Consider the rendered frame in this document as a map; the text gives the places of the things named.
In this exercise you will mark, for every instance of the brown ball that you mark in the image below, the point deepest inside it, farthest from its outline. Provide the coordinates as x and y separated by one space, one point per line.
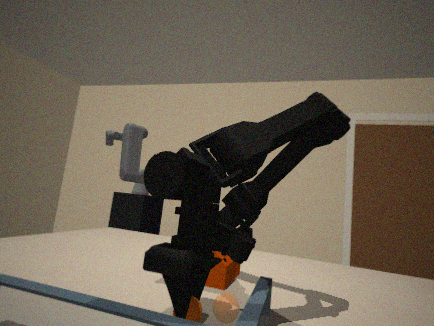
195 310

